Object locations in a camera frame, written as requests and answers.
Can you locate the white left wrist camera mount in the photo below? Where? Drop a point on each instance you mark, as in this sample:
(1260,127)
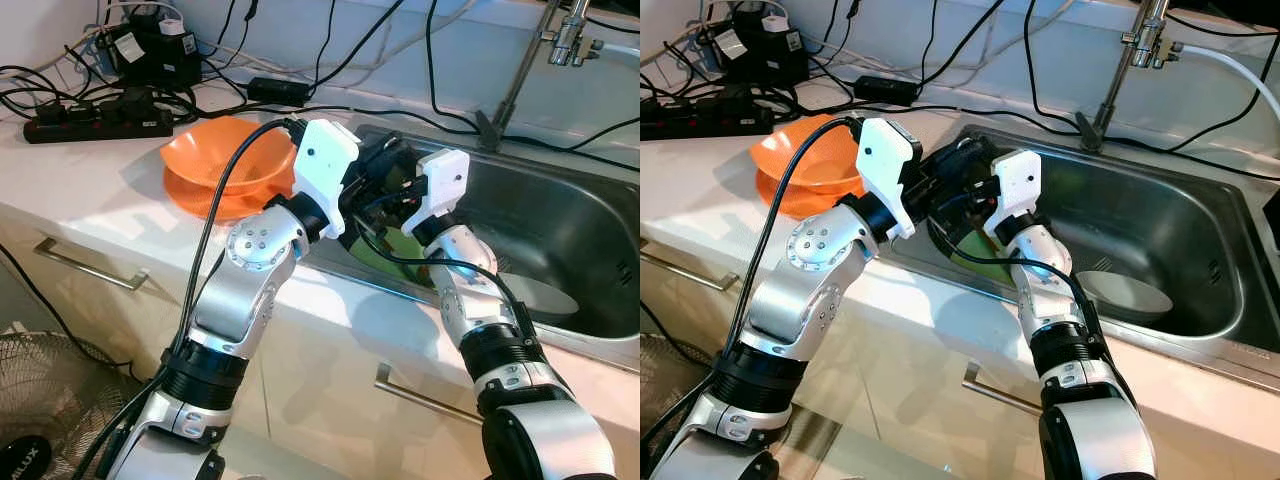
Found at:
(325,165)
(888,165)

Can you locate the black device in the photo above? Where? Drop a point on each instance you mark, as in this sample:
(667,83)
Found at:
(1272,220)

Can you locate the green plate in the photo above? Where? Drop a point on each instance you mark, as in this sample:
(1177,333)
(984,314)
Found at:
(390,260)
(970,262)

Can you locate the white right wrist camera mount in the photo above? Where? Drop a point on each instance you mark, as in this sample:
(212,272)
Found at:
(445,185)
(1015,185)

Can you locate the black power strip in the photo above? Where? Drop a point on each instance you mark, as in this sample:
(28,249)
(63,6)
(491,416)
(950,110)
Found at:
(95,125)
(710,120)

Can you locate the black charger box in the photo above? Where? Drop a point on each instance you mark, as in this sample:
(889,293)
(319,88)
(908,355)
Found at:
(150,52)
(758,50)

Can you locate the stainless steel sink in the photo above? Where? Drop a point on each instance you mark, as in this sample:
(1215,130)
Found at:
(550,210)
(1150,210)

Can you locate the chrome faucet valve fitting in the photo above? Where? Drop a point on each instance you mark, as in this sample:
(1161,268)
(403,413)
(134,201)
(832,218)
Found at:
(570,40)
(1153,42)

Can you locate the grey bowl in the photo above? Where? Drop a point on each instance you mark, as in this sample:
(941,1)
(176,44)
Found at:
(1130,298)
(545,298)

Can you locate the orange plastic bowl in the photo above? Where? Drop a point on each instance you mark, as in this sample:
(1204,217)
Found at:
(215,155)
(800,150)

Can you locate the small black power adapter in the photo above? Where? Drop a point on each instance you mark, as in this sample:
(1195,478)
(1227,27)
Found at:
(278,91)
(886,90)

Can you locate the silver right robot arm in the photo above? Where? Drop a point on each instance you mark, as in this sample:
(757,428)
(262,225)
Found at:
(1050,310)
(480,310)

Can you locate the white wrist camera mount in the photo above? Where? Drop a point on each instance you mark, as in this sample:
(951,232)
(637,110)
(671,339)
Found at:
(1015,185)
(888,165)
(325,165)
(445,185)

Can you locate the chrome faucet pipe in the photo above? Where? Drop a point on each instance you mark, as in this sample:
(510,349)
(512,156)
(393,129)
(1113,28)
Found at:
(1118,70)
(520,70)

